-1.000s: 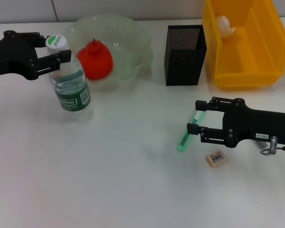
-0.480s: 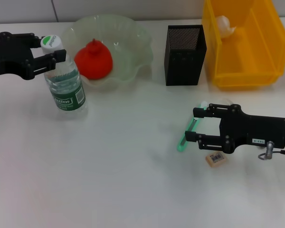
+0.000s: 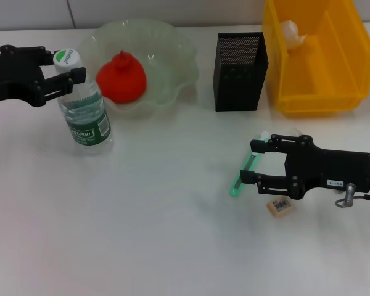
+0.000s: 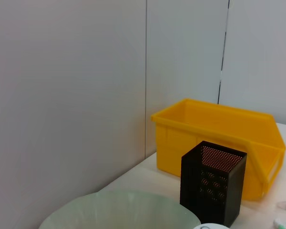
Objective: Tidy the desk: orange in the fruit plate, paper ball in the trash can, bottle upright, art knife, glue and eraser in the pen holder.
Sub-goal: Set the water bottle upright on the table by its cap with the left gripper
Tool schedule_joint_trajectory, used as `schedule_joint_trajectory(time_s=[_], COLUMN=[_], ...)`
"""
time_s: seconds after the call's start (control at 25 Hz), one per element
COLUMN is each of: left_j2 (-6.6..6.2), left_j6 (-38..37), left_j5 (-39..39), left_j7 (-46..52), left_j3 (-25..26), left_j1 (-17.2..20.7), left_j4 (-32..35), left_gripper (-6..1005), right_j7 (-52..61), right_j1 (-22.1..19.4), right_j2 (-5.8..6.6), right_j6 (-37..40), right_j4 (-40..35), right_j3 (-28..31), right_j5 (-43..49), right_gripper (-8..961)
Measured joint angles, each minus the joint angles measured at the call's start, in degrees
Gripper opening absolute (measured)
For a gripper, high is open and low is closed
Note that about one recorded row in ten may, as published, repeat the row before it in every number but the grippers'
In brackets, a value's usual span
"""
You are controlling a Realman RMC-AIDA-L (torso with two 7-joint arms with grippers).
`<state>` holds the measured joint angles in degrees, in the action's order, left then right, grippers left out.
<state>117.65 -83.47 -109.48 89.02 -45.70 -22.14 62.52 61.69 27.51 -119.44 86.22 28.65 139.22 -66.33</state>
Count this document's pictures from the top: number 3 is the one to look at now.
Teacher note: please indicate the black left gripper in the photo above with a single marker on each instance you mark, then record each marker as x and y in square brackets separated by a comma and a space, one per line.
[15, 77]

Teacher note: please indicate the yellow plastic storage bin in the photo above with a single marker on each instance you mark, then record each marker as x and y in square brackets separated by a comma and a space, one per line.
[327, 68]

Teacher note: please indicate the pale green glass fruit plate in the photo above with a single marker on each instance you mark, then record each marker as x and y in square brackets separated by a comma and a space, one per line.
[166, 61]

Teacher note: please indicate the beige eraser with barcode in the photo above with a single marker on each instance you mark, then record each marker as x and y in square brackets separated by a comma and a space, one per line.
[280, 208]

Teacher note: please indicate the red-orange toy fruit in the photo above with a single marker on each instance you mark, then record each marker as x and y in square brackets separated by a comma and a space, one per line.
[121, 80]

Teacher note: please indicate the clear water bottle green label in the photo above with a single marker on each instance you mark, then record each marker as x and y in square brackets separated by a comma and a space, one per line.
[83, 123]

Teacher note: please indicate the green utility knife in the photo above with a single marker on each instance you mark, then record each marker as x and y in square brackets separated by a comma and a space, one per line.
[237, 185]

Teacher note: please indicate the black mesh pen holder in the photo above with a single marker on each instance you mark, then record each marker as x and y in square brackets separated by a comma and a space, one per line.
[240, 86]

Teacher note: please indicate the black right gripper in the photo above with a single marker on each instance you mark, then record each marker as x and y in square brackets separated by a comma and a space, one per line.
[327, 169]

